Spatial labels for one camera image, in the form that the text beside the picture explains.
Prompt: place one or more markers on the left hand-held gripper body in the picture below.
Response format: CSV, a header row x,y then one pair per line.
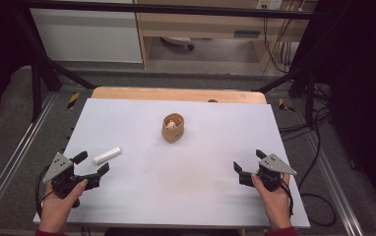
x,y
65,177

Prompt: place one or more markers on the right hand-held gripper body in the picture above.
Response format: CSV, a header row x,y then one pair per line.
x,y
269,173

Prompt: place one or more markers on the white cylinder stick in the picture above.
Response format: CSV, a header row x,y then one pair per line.
x,y
107,155

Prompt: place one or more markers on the brown round cup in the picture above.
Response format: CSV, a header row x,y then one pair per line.
x,y
173,132

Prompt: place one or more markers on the person's right hand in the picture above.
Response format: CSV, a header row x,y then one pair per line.
x,y
274,203

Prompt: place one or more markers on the person's left hand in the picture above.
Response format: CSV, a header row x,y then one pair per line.
x,y
58,209

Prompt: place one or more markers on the black yellow tape marker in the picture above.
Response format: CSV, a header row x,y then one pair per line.
x,y
285,105
73,100

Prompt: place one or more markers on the small dark knob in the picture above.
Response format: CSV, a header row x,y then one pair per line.
x,y
212,100

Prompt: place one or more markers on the small white item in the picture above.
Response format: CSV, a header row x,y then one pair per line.
x,y
171,124

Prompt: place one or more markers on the light wooden table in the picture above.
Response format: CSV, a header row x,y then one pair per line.
x,y
176,95

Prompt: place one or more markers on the white cabinet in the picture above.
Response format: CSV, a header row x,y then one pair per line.
x,y
87,36

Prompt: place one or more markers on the office chair base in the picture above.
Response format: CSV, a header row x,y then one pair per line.
x,y
179,41

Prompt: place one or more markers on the aluminium floor rail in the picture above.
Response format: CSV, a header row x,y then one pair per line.
x,y
9,160
333,183

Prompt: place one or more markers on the white wall socket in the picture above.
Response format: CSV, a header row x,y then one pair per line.
x,y
269,4

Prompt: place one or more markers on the black metal frame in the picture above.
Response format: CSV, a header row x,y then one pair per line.
x,y
163,9

